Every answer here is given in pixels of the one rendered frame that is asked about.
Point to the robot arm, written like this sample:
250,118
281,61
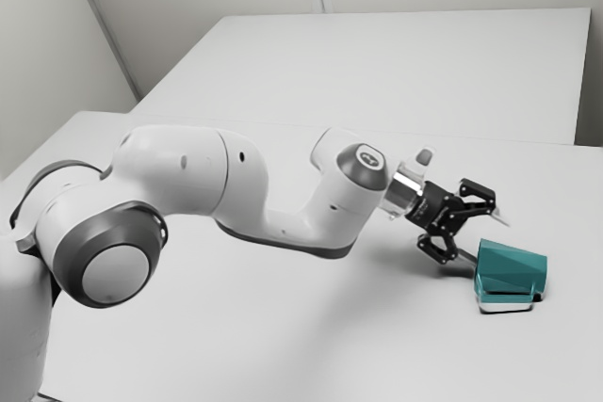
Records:
188,176

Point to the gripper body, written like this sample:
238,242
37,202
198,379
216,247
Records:
432,208

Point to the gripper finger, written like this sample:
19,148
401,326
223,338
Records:
440,246
478,199

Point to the teal faceted mug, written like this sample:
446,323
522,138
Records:
511,277

